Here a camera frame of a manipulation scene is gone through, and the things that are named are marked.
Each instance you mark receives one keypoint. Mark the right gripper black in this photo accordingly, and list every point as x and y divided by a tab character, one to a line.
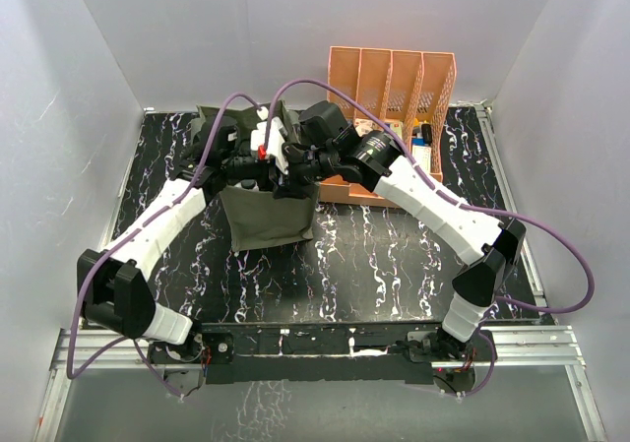
287	187

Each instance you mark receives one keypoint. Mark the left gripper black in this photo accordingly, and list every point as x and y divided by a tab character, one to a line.
264	182

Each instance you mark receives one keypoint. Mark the white bottle grey cap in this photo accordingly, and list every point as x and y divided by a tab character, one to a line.
249	184

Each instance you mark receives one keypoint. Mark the olive green canvas bag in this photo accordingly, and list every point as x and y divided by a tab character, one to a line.
256	218

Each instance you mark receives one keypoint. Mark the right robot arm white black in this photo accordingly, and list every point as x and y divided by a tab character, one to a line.
488	248

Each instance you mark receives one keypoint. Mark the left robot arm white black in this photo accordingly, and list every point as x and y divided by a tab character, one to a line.
113	288

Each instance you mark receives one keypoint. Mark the white box in organizer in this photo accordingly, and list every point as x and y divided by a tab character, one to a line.
422	155

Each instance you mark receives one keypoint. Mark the orange plastic file organizer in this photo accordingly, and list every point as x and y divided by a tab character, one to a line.
408	90

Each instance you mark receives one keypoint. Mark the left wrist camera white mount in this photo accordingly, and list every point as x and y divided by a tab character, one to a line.
267	139

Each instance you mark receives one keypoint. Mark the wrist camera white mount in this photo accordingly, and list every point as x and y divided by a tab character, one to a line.
274	152
267	139

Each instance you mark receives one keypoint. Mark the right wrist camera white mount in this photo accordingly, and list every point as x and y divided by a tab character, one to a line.
274	152

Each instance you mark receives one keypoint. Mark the black front rail frame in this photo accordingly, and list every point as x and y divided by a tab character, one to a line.
404	351

